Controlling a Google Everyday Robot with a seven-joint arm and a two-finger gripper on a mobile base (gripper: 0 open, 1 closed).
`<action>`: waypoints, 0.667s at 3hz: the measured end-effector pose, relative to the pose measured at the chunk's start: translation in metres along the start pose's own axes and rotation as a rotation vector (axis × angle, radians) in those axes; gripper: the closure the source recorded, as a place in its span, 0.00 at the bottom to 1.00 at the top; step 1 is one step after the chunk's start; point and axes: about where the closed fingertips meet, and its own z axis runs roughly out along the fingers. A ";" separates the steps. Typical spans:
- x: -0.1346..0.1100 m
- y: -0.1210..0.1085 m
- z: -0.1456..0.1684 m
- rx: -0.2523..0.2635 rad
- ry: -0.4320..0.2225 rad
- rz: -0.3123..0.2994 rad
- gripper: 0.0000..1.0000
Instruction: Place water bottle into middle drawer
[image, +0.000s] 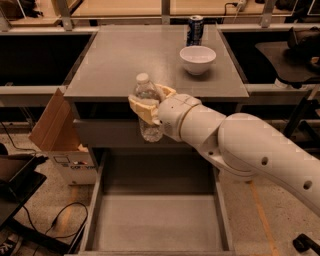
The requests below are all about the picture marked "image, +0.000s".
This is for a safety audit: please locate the blue soda can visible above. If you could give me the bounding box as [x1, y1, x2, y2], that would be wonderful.
[186, 15, 204, 46]

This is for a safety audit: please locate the black desk leg frame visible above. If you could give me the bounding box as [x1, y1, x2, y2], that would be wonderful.
[283, 97, 320, 150]

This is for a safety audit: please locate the black floor cable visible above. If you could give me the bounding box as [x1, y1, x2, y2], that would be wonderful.
[0, 121, 89, 240]

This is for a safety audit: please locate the open grey middle drawer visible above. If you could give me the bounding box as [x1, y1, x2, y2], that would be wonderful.
[78, 149, 236, 256]

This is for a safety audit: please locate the black caster bottom right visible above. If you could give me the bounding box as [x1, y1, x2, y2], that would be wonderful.
[292, 233, 320, 256]

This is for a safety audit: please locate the clear plastic water bottle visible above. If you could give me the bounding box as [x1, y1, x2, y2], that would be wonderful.
[135, 73, 163, 143]

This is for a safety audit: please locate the open cardboard box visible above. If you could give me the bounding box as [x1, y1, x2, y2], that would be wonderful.
[29, 89, 97, 185]

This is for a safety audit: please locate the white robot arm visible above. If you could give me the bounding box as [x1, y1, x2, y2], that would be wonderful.
[128, 85, 320, 215]

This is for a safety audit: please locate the black chair base left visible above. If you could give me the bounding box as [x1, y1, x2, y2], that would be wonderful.
[0, 145, 86, 255]

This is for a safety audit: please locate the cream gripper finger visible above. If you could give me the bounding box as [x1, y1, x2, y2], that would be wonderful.
[156, 84, 176, 100]
[128, 95, 160, 125]

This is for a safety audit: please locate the closed grey top drawer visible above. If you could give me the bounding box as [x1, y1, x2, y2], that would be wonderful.
[73, 118, 240, 149]

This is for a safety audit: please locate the grey drawer cabinet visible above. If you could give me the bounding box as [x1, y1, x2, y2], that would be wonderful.
[65, 25, 248, 164]

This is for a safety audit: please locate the white ceramic bowl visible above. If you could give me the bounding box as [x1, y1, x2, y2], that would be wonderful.
[179, 45, 217, 75]

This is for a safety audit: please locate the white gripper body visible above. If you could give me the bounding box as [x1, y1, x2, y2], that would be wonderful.
[158, 94, 201, 142]

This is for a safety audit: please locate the black office chair right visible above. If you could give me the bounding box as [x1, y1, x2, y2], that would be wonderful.
[255, 27, 320, 88]

